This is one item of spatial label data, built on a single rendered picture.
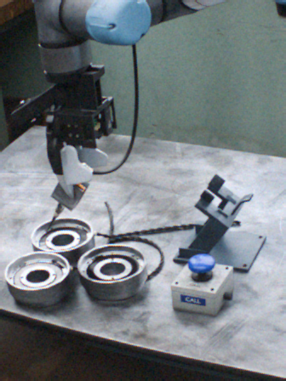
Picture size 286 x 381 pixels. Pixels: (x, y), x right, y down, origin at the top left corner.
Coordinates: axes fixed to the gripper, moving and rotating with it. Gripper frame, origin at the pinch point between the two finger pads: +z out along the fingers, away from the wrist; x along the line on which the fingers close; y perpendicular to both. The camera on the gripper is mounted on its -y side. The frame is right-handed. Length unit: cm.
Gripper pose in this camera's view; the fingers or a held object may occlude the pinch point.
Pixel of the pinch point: (71, 184)
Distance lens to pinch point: 127.9
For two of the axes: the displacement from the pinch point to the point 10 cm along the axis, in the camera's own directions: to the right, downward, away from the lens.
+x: 4.0, -4.8, 7.8
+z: 1.0, 8.7, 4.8
